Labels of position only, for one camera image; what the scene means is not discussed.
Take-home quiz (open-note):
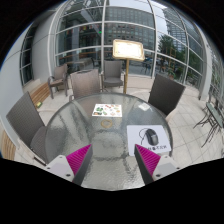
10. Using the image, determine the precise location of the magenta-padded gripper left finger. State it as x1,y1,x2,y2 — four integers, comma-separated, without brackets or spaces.
45,143,94,186

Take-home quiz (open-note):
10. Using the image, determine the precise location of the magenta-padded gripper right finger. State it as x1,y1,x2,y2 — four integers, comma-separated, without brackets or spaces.
133,143,183,185

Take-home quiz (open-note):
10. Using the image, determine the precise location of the black computer mouse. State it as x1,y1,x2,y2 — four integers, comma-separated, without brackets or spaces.
144,128,158,146

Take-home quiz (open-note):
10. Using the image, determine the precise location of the white printed mouse pad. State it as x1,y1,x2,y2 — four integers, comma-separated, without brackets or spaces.
126,124,172,157

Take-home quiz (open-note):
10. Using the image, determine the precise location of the colourful printed menu card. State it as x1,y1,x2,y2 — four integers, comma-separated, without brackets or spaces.
91,103,123,118

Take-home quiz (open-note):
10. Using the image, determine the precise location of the grey wicker chair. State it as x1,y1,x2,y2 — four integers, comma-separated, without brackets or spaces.
5,91,48,164
47,63,69,99
100,59,125,91
147,73,186,118
68,68,103,101

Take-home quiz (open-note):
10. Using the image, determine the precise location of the wooden slatted bench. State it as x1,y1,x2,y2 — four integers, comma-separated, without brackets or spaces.
0,128,16,161
23,81,51,108

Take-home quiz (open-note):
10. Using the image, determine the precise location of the green metal chairs group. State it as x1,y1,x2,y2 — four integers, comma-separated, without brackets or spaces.
193,96,224,148

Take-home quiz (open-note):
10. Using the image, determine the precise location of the gold menu sign stand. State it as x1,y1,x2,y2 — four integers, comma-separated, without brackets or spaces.
111,38,146,95

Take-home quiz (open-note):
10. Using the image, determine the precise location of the brass table hole ring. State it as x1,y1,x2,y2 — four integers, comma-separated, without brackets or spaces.
100,119,113,128

